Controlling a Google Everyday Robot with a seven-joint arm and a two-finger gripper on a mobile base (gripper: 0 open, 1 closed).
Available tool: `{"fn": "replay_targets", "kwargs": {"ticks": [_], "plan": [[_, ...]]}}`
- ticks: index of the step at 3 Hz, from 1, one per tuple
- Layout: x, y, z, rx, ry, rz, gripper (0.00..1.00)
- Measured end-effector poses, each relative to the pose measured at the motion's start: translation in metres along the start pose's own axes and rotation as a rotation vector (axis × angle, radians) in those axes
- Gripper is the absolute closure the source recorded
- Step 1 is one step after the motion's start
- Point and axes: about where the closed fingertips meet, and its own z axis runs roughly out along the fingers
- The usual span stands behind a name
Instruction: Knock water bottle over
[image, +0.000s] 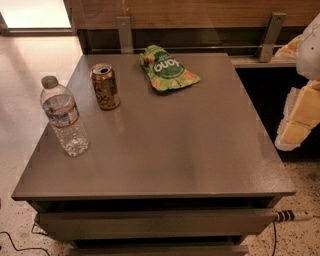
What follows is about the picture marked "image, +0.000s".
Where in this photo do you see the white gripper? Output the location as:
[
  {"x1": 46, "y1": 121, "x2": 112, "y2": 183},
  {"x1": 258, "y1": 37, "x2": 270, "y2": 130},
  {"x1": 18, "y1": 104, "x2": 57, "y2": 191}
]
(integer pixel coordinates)
[{"x1": 275, "y1": 13, "x2": 320, "y2": 151}]

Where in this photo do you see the clear plastic water bottle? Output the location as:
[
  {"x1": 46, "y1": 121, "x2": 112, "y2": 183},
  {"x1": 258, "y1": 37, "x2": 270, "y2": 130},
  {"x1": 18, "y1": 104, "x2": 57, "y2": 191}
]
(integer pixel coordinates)
[{"x1": 40, "y1": 75, "x2": 89, "y2": 157}]

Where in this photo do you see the green snack bag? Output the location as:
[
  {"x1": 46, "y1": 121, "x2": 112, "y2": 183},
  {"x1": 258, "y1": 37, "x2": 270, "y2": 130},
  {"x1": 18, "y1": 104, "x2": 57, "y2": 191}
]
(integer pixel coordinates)
[{"x1": 140, "y1": 45, "x2": 200, "y2": 92}]

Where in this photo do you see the grey drawer cabinet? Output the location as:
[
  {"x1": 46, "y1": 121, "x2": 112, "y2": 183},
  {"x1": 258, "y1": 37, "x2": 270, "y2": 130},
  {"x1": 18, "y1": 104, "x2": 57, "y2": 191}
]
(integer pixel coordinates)
[{"x1": 13, "y1": 54, "x2": 294, "y2": 249}]

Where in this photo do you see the upper grey drawer front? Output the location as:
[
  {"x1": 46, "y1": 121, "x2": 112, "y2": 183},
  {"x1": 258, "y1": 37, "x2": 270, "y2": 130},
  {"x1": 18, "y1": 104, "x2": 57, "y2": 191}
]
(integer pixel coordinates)
[{"x1": 38, "y1": 209, "x2": 276, "y2": 240}]

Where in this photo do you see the grey drawer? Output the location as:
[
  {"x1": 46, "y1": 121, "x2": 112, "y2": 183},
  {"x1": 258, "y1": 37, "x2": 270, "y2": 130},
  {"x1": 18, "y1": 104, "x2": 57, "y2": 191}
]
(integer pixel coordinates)
[
  {"x1": 68, "y1": 246, "x2": 248, "y2": 256},
  {"x1": 38, "y1": 209, "x2": 276, "y2": 240}
]

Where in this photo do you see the gold soda can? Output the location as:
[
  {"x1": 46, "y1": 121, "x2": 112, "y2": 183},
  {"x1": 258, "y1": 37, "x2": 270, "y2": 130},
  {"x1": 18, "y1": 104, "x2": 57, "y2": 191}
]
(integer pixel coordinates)
[{"x1": 90, "y1": 63, "x2": 120, "y2": 110}]

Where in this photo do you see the lower grey drawer front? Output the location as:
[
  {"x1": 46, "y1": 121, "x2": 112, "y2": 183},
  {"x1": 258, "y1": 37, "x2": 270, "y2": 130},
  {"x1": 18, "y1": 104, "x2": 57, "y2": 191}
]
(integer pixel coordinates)
[{"x1": 68, "y1": 246, "x2": 248, "y2": 256}]

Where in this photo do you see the right metal bracket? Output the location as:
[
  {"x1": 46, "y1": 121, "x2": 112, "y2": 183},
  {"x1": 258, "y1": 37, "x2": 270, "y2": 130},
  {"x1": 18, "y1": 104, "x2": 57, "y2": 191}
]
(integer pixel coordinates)
[{"x1": 257, "y1": 12, "x2": 287, "y2": 63}]

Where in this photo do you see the metal bracket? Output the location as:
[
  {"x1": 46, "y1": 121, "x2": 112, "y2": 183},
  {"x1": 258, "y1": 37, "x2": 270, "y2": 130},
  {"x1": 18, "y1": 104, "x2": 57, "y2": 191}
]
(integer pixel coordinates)
[
  {"x1": 116, "y1": 16, "x2": 134, "y2": 54},
  {"x1": 257, "y1": 12, "x2": 287, "y2": 63}
]

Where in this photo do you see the striped white cable plug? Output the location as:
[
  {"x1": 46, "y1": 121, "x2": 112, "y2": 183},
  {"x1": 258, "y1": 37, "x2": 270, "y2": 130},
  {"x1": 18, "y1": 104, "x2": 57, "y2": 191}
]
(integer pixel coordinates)
[{"x1": 274, "y1": 210, "x2": 314, "y2": 222}]

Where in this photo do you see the black hanging cable right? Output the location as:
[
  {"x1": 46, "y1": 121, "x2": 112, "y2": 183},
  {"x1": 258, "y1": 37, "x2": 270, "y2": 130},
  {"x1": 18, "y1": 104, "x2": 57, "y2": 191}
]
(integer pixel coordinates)
[{"x1": 271, "y1": 221, "x2": 278, "y2": 256}]

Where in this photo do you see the left metal bracket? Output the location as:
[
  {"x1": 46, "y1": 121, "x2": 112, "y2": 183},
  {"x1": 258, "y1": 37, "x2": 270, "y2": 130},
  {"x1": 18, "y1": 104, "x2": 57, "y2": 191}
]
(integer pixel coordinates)
[{"x1": 116, "y1": 16, "x2": 134, "y2": 54}]

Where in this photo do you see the wooden wall panel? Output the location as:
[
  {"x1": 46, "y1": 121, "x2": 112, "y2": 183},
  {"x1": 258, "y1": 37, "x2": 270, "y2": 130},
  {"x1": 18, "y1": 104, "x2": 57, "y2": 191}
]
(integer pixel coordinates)
[{"x1": 65, "y1": 0, "x2": 320, "y2": 30}]

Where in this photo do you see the black floor cable left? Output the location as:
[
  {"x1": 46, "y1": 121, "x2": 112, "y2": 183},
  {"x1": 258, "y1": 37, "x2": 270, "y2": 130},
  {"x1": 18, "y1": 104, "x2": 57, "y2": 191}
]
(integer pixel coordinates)
[{"x1": 0, "y1": 231, "x2": 52, "y2": 256}]

